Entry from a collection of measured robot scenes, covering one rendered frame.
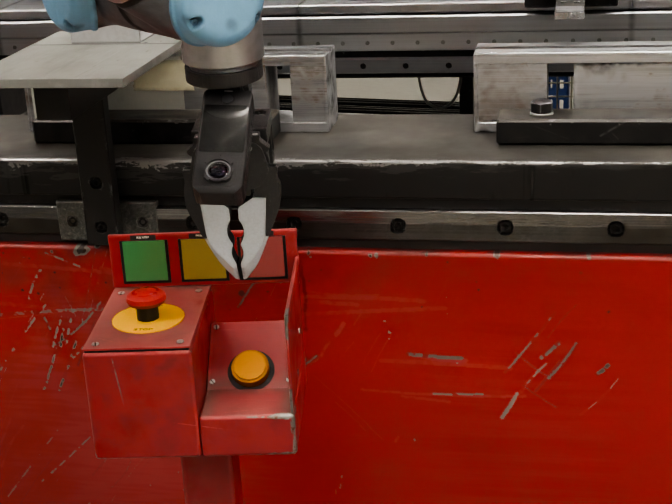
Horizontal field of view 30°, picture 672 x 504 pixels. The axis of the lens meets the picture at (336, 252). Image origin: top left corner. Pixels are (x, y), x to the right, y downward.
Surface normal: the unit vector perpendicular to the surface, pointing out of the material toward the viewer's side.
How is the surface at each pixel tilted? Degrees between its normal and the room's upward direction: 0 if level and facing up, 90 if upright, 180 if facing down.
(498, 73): 90
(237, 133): 37
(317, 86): 90
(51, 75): 0
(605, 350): 90
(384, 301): 90
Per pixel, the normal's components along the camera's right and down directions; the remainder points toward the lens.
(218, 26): 0.61, 0.24
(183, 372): -0.04, 0.35
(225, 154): -0.02, -0.54
